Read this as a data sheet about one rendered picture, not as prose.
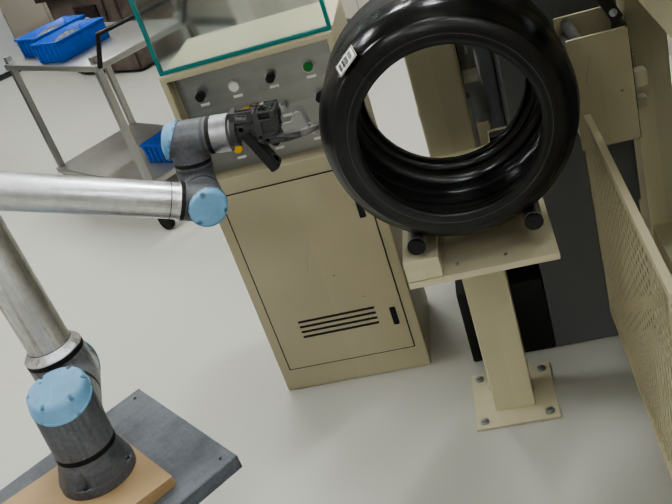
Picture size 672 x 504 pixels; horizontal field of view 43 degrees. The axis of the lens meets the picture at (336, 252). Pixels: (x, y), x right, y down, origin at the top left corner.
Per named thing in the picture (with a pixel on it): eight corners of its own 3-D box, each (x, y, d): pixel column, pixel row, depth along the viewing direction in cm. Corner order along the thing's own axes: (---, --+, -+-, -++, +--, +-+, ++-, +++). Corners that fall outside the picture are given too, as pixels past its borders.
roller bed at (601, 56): (569, 121, 235) (552, 18, 221) (624, 108, 232) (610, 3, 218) (582, 151, 218) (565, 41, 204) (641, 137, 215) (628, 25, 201)
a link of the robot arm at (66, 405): (52, 473, 196) (20, 414, 189) (53, 431, 212) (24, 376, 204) (115, 447, 199) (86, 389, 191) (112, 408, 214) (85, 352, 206)
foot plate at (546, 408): (471, 378, 294) (470, 373, 293) (549, 363, 289) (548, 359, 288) (477, 432, 271) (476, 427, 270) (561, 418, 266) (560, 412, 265)
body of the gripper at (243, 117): (275, 110, 192) (224, 118, 194) (283, 144, 196) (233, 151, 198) (279, 98, 198) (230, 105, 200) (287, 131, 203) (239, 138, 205)
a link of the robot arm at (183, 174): (189, 220, 202) (176, 172, 197) (183, 204, 212) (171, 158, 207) (227, 210, 204) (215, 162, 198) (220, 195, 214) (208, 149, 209)
